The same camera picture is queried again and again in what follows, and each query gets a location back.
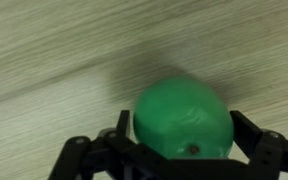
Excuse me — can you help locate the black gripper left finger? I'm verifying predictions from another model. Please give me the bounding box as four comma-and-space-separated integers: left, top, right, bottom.
116, 110, 130, 137

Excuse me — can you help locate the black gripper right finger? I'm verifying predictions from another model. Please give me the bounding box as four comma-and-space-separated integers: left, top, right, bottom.
230, 111, 263, 157

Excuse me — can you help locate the green ball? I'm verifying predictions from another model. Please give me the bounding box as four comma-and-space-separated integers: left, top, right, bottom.
133, 76, 234, 159

